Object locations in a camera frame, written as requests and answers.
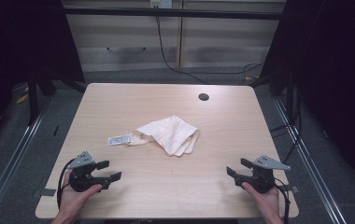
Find black floor cables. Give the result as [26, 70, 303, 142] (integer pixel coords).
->
[268, 91, 304, 165]

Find grey tape strip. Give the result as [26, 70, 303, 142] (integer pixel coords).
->
[285, 184, 300, 195]
[32, 188, 57, 198]

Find black horizontal bar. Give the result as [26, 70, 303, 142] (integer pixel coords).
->
[63, 7, 287, 21]

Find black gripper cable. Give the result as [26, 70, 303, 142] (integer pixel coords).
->
[56, 158, 76, 209]
[274, 176, 292, 224]

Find cream cloth towel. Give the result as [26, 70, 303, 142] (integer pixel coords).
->
[107, 115, 201, 158]

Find white power outlet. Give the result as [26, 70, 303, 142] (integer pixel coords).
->
[149, 0, 174, 9]

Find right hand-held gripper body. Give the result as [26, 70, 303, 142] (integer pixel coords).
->
[234, 155, 291, 194]

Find yellow floor tape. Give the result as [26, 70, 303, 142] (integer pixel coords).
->
[15, 92, 30, 105]

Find black wall cable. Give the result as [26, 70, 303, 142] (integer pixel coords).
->
[155, 14, 264, 86]

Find person's left hand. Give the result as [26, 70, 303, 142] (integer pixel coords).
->
[59, 170, 104, 217]

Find metal floor rail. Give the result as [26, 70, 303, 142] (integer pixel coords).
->
[272, 98, 348, 224]
[0, 104, 50, 224]

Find dark curtain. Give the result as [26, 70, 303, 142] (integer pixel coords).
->
[0, 0, 86, 152]
[259, 0, 355, 195]

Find person's right hand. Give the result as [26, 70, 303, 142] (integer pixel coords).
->
[241, 181, 281, 218]

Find black stand leg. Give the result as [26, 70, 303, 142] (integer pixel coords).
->
[285, 76, 295, 125]
[26, 73, 40, 126]

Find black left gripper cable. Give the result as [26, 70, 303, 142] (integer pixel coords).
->
[56, 158, 76, 209]

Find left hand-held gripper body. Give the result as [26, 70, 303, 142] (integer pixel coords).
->
[67, 150, 111, 193]

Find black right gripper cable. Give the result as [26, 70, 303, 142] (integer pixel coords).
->
[274, 176, 292, 224]

